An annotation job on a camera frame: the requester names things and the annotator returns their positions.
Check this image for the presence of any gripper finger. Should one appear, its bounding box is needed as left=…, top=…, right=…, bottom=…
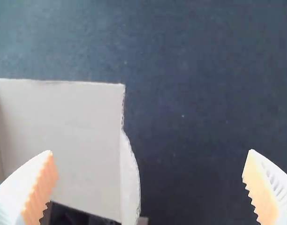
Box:
left=0, top=150, right=60, bottom=225
left=241, top=149, right=287, bottom=225

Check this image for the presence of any cardboard box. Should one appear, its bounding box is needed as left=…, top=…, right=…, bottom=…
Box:
left=0, top=79, right=142, bottom=225

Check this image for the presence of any black mat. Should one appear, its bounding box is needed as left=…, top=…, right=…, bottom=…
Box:
left=0, top=0, right=287, bottom=225

